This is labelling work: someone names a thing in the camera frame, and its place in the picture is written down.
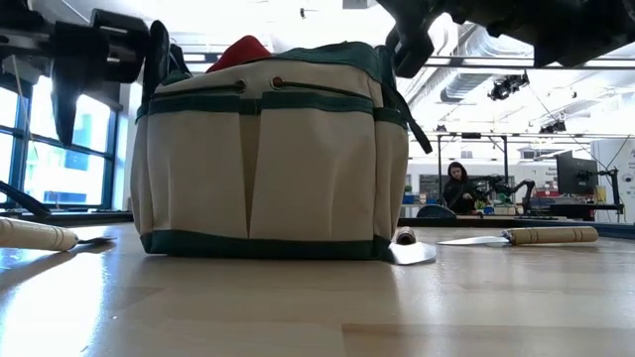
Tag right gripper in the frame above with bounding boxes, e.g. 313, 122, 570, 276
378, 0, 468, 79

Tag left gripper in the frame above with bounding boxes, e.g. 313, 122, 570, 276
49, 8, 172, 148

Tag red gardening gloves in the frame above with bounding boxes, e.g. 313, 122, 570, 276
205, 34, 273, 74

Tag beige green canvas gardening bag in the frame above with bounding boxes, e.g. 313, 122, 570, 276
129, 41, 434, 262

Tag dark-bladed weeder wooden handle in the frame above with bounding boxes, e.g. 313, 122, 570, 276
0, 215, 118, 253

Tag narrow trowel wooden handle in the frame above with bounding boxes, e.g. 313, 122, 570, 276
386, 225, 439, 267

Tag wide trowel wooden handle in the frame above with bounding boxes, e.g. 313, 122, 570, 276
435, 225, 600, 248

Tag long ceiling light strip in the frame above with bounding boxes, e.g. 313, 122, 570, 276
171, 51, 222, 64
426, 56, 635, 70

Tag blue framed window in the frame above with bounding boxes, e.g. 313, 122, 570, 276
0, 73, 118, 209

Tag black ceiling spotlight cluster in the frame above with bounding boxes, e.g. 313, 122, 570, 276
487, 71, 531, 103

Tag seated person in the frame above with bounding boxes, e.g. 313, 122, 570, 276
441, 161, 480, 215

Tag small black ceiling device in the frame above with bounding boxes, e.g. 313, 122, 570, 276
538, 118, 568, 135

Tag dark chair back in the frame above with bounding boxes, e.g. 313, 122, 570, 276
416, 203, 457, 221

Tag black computer monitor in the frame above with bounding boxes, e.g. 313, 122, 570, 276
555, 150, 600, 197

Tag white cabinet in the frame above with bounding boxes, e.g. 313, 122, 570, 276
589, 138, 635, 224

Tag silver ventilation duct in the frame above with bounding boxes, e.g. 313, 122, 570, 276
436, 22, 535, 103

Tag black metal rig frame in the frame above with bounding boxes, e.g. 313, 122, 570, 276
435, 131, 512, 209

